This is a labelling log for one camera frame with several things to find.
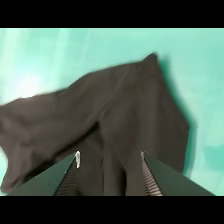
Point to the black garment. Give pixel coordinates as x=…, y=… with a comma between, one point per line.
x=126, y=106

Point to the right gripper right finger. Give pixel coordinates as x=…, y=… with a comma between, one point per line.
x=170, y=181

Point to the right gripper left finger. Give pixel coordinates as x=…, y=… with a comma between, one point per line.
x=55, y=178

